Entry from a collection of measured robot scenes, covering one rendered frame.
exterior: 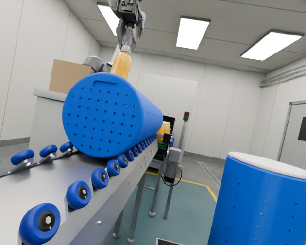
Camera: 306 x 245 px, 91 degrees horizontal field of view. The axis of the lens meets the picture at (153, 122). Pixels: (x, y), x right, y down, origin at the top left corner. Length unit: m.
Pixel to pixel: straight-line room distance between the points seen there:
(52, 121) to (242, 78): 6.01
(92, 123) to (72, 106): 0.09
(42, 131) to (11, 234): 0.76
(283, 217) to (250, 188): 0.11
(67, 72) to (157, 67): 4.98
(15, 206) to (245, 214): 0.62
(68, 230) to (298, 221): 0.63
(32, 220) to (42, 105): 0.83
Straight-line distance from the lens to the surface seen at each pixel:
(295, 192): 0.66
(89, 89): 0.54
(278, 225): 0.68
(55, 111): 0.98
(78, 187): 0.31
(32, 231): 0.25
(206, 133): 5.76
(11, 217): 0.35
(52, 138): 1.00
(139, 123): 0.47
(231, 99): 6.07
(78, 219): 0.33
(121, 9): 0.66
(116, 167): 0.43
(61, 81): 1.05
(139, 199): 1.47
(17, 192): 0.41
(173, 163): 1.48
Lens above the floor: 1.12
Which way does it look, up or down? 2 degrees down
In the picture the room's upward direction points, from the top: 11 degrees clockwise
